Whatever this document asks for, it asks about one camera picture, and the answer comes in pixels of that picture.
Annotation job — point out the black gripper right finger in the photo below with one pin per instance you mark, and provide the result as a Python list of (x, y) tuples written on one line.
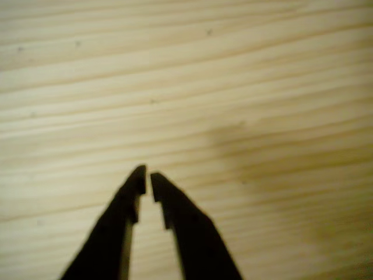
[(195, 242)]

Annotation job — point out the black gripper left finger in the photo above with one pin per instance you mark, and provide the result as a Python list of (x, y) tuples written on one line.
[(110, 233)]

